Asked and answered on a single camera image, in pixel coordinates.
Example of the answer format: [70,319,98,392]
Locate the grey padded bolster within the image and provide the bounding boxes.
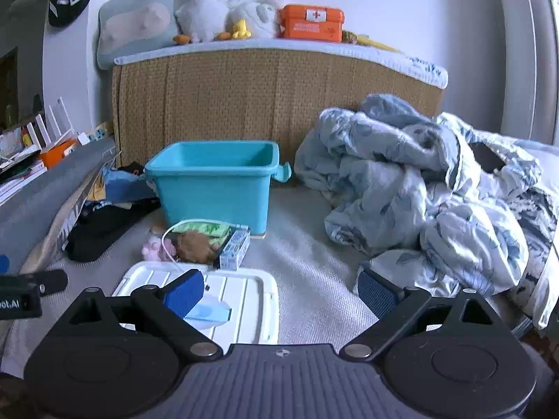
[0,140,116,267]

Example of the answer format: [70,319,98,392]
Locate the white quilted pad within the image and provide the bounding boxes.
[114,37,450,88]

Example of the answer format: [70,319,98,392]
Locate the toothpaste box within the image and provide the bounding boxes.
[214,227,252,271]

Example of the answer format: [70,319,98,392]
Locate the light blue packet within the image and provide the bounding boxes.
[183,299,232,331]

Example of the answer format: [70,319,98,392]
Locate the blue cloth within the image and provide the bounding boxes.
[102,168,158,204]

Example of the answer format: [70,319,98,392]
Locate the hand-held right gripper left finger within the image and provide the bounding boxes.
[57,269,223,361]

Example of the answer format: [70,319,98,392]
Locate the orange first aid box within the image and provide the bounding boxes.
[277,4,346,43]

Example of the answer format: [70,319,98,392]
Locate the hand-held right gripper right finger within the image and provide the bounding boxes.
[338,267,521,363]

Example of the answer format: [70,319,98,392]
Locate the floral blue white duvet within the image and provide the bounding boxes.
[293,93,559,332]

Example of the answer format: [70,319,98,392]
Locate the light blue pillow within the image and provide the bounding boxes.
[97,0,180,71]

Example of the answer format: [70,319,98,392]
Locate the white router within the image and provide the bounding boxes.
[26,98,90,149]

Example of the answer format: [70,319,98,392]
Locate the white duck plush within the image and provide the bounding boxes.
[225,0,284,39]

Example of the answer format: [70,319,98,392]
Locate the yellow cloth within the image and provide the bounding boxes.
[87,181,108,204]

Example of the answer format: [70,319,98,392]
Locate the black clothes pile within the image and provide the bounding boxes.
[65,198,162,263]

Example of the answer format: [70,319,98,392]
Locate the brown plush ball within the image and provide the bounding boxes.
[175,232,219,265]

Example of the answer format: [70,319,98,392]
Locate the teal plastic bin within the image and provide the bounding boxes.
[144,141,291,238]

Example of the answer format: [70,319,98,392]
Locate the woven rattan headboard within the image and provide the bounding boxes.
[111,48,446,169]

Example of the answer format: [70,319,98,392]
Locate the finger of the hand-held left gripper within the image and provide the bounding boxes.
[26,269,69,296]

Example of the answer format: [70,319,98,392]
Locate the white printed box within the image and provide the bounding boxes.
[89,122,114,142]

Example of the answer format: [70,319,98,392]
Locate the green snack packet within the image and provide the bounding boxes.
[168,220,249,249]

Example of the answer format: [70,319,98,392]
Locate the yellow toy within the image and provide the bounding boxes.
[343,30,402,53]

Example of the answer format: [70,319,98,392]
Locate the white goose plush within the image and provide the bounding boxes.
[174,0,228,44]

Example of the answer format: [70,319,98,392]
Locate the pink plush toy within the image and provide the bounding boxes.
[141,235,177,263]

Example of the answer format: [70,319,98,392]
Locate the stack of books and papers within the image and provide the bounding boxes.
[0,131,46,204]

